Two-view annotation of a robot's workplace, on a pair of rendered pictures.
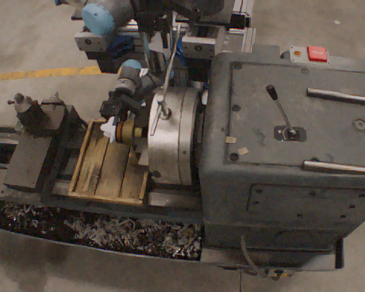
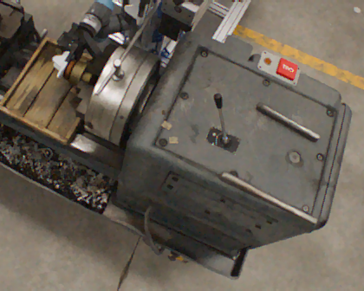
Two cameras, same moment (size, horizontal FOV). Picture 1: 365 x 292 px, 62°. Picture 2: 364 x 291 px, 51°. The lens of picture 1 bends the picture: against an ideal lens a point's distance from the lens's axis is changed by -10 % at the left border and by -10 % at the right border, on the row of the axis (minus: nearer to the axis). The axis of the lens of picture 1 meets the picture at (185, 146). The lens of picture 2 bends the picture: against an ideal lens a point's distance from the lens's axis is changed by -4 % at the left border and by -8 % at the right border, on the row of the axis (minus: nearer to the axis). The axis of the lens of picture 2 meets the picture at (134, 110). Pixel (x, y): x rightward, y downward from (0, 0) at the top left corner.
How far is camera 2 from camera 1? 25 cm
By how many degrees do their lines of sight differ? 6
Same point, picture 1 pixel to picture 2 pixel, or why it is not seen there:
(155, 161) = (92, 114)
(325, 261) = (222, 263)
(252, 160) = (178, 152)
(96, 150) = (41, 72)
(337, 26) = (354, 15)
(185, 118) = (134, 87)
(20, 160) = not seen: outside the picture
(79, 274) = not seen: outside the picture
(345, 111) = (286, 139)
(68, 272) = not seen: outside the picture
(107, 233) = (22, 154)
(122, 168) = (59, 100)
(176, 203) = (99, 154)
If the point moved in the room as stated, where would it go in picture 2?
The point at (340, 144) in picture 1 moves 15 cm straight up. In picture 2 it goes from (265, 168) to (289, 149)
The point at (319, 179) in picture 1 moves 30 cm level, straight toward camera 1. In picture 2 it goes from (231, 192) to (137, 259)
